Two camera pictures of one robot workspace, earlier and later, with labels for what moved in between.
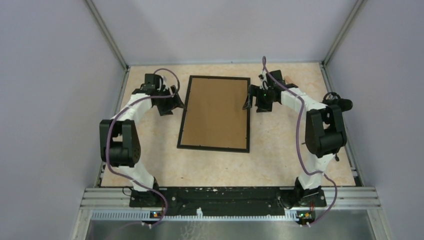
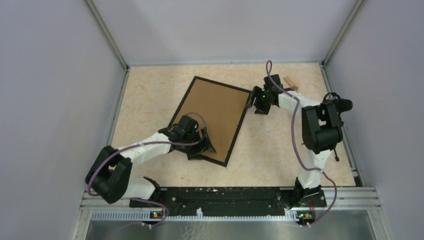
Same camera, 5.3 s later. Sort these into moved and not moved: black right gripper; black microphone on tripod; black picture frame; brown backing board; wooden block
Moved: black picture frame; brown backing board
Not moved: black right gripper; wooden block; black microphone on tripod
